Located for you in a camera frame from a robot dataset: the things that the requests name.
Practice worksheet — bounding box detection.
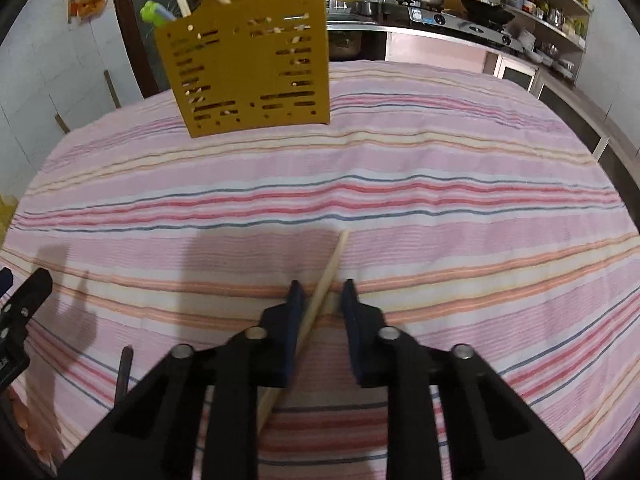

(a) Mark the dark handled utensil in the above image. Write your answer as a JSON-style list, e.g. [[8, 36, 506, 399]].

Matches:
[[114, 344, 135, 409]]

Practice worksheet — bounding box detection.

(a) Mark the black wok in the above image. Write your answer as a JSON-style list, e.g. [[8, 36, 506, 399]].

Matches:
[[458, 0, 516, 27]]

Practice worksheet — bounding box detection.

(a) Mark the person's left hand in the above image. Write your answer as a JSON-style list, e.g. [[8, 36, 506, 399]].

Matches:
[[11, 395, 62, 466]]

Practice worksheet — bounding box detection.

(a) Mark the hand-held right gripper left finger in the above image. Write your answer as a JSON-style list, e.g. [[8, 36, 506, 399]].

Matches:
[[56, 280, 308, 480]]

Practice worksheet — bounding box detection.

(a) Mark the steel gas stove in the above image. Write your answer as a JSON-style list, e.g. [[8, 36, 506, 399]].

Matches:
[[381, 2, 524, 54]]

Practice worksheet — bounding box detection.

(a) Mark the corner kitchen shelf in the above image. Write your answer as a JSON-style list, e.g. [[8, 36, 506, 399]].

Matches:
[[492, 0, 592, 85]]

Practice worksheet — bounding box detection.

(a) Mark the green handled utensil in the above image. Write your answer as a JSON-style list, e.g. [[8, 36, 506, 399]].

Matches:
[[139, 0, 166, 25]]

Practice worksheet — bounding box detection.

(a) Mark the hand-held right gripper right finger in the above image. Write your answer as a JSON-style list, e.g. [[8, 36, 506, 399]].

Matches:
[[341, 279, 586, 480]]

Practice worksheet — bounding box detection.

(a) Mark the dark framed glass door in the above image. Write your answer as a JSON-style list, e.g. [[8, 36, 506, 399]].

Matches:
[[107, 0, 207, 99]]

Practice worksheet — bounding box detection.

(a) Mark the yellow perforated utensil holder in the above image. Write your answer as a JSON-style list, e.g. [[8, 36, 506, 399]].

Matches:
[[153, 0, 332, 139]]

